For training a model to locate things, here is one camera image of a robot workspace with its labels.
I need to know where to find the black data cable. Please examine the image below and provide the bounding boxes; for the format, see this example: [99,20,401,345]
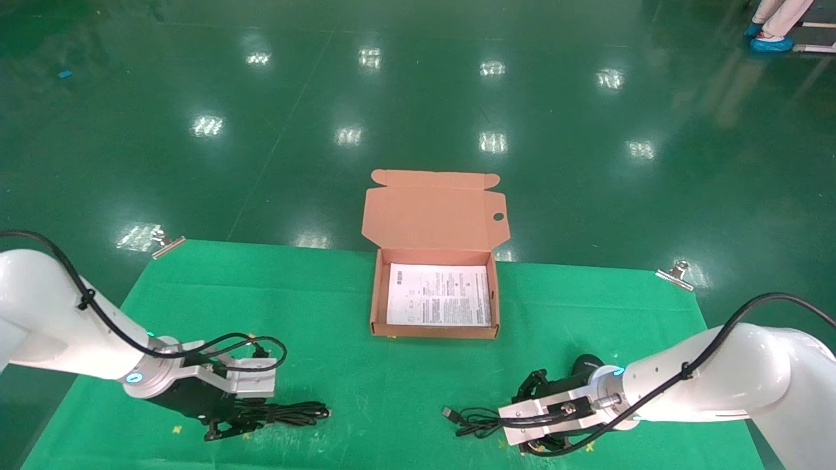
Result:
[232,400,332,430]

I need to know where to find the person in light trousers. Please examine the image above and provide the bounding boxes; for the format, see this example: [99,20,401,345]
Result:
[745,0,817,53]

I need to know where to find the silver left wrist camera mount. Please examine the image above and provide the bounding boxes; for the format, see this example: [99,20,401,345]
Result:
[171,356,276,399]

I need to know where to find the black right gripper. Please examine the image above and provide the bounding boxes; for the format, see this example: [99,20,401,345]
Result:
[513,354,608,456]

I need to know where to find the silver metal cloth clip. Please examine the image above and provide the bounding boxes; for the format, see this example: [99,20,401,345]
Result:
[655,260,695,292]
[152,228,187,260]

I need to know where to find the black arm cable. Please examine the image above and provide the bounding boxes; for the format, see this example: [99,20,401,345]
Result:
[0,230,288,374]
[542,292,836,458]

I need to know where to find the green table cloth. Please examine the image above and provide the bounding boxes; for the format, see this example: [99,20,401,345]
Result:
[20,238,765,470]

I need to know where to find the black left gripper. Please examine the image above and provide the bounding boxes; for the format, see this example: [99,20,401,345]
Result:
[149,377,268,443]

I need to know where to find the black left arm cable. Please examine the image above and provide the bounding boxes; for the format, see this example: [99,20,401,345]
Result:
[0,230,288,374]

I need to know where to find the open brown cardboard box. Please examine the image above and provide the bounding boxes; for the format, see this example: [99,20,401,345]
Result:
[361,168,509,340]

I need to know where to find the white table foot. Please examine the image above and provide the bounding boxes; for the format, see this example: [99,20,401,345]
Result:
[792,22,836,54]

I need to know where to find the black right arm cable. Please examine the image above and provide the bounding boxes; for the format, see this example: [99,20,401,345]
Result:
[542,292,836,458]

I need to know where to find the white printed instruction sheet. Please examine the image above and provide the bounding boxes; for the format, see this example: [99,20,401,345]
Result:
[385,262,492,327]

